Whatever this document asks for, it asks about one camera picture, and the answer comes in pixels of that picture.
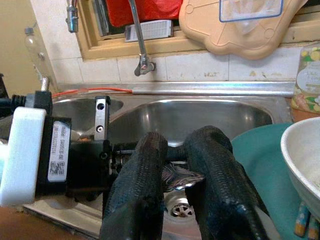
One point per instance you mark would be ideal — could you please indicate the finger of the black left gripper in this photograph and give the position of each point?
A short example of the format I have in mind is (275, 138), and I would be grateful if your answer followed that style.
(176, 153)

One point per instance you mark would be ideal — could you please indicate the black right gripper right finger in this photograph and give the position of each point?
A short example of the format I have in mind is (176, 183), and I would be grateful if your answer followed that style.
(220, 195)

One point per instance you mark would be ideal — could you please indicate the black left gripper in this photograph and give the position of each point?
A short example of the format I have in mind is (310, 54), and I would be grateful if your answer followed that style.
(82, 162)

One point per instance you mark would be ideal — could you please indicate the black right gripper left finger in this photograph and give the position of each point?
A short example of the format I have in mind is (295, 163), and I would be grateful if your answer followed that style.
(135, 195)

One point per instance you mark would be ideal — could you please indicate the patterned metal spoon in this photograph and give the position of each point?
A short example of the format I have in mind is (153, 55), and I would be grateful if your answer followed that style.
(182, 177)

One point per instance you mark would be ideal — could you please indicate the teal plate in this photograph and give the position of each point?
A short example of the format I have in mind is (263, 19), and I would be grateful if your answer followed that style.
(262, 162)

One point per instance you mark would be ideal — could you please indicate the white bowl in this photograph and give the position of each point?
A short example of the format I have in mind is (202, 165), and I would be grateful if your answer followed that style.
(305, 155)

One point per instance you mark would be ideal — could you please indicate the metal sink drain strainer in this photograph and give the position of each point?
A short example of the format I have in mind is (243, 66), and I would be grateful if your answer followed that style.
(181, 208)

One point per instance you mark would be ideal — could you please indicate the stainless steel double sink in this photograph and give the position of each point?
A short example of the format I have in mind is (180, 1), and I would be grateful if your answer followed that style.
(200, 117)

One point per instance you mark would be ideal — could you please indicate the patterned wooden chopstick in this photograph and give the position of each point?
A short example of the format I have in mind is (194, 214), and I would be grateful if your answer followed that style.
(313, 227)
(301, 220)

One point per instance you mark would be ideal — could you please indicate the clear plastic bottle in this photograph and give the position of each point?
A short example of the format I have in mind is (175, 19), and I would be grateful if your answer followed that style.
(37, 50)

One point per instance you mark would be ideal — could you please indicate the chrome sink faucet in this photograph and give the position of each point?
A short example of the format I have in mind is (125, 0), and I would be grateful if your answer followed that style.
(140, 37)

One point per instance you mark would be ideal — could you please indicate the white ribbed filter box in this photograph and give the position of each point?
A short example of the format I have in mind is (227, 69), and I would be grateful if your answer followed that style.
(152, 30)

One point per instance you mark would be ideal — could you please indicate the beige plastic board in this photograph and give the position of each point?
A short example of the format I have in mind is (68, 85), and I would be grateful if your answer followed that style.
(237, 37)

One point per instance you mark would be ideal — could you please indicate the floral label soap bottle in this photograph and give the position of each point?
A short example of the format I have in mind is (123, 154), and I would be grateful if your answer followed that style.
(308, 82)

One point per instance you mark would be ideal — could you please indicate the red cloth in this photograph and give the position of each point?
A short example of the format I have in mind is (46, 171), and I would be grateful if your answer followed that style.
(150, 10)

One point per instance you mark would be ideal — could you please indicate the clear container blue rim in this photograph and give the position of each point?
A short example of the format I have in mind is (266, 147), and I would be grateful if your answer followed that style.
(250, 10)

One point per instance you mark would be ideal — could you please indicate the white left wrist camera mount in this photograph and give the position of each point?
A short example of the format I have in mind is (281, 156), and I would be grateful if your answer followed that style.
(22, 150)

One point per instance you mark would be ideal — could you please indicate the beige window frame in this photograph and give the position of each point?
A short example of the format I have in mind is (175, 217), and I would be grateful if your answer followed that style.
(105, 50)

